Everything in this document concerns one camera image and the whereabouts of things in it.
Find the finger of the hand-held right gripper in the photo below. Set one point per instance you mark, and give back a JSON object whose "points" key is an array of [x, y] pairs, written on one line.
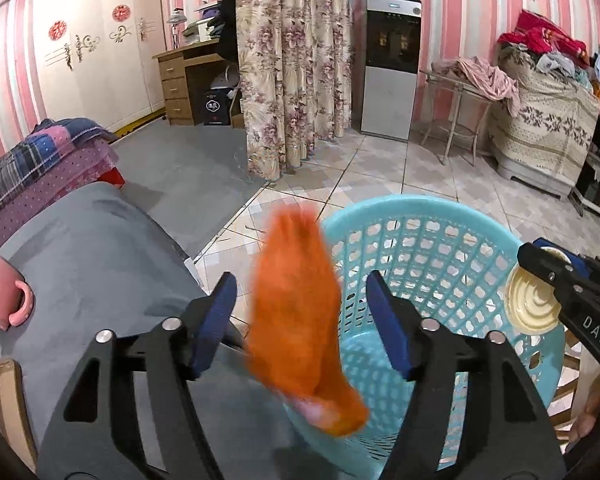
{"points": [[540, 260]]}

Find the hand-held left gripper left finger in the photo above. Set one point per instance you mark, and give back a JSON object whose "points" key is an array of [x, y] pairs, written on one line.
{"points": [[214, 321]]}

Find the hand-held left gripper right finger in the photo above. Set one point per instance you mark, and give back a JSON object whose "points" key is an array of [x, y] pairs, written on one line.
{"points": [[387, 331]]}

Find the cream round plastic lid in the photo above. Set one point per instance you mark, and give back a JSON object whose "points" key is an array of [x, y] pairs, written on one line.
{"points": [[530, 300]]}

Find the light blue plastic basket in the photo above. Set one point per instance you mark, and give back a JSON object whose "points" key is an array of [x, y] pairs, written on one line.
{"points": [[430, 240]]}

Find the person's right hand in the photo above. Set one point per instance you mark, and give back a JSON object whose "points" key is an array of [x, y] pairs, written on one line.
{"points": [[587, 417]]}

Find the grey blanket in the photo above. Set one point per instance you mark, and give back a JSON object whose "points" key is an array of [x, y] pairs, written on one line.
{"points": [[95, 260]]}

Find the floral cover cloth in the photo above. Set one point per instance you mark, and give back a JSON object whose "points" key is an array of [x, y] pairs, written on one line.
{"points": [[545, 120]]}

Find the grey floor mat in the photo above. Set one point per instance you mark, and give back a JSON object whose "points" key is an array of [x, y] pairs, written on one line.
{"points": [[190, 175]]}

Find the metal side table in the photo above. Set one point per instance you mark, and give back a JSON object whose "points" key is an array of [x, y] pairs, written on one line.
{"points": [[455, 110]]}

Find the pink cloth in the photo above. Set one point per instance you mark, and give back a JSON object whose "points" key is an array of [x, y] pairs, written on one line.
{"points": [[480, 75]]}

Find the grey clothes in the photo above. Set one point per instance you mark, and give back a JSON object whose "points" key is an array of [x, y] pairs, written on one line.
{"points": [[555, 62]]}

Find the pink dotted blanket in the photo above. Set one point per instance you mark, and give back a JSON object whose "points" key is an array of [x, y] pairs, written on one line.
{"points": [[55, 185]]}

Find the black box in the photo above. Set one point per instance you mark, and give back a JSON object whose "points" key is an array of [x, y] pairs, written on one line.
{"points": [[217, 107]]}

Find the pink ceramic mug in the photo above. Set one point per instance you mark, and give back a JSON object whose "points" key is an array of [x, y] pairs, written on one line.
{"points": [[2, 285]]}

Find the water dispenser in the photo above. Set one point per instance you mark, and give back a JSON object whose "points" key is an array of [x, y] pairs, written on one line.
{"points": [[390, 95]]}

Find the red blanket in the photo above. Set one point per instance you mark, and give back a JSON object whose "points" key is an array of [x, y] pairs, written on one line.
{"points": [[535, 35]]}

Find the wooden desk with drawers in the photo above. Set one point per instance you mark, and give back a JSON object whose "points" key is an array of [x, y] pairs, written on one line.
{"points": [[175, 85]]}

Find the blue plaid blanket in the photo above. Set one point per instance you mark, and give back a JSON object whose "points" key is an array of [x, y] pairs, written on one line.
{"points": [[35, 152]]}

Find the floral curtain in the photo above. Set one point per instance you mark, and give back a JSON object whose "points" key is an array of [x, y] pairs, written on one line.
{"points": [[290, 70]]}

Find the white wardrobe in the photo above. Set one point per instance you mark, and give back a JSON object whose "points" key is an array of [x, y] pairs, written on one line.
{"points": [[100, 60]]}

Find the white printer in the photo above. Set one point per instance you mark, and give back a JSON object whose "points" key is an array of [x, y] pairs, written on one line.
{"points": [[200, 30]]}

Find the desk lamp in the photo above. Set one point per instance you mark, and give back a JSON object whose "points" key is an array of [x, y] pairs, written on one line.
{"points": [[176, 17]]}

